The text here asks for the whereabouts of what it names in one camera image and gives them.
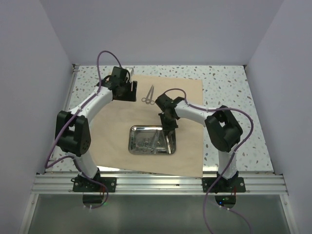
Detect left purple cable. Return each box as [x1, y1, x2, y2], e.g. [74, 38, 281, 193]
[44, 50, 122, 170]

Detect steel instrument tray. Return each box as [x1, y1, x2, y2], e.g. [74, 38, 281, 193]
[128, 125, 177, 156]

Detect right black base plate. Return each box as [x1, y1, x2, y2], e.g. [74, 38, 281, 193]
[201, 177, 246, 194]

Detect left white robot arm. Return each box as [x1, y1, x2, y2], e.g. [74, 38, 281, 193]
[53, 66, 137, 192]

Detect steel surgical scissors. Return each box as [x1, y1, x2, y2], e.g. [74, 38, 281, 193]
[141, 85, 155, 105]

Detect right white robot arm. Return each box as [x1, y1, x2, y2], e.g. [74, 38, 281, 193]
[155, 94, 243, 192]

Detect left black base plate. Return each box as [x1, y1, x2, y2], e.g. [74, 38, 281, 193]
[71, 176, 117, 193]

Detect aluminium mounting rail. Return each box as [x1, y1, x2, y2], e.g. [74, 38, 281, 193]
[31, 171, 288, 195]

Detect beige cloth wrap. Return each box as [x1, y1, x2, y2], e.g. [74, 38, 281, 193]
[89, 75, 204, 177]

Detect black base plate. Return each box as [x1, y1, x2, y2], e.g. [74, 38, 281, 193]
[201, 177, 246, 194]
[71, 176, 117, 193]

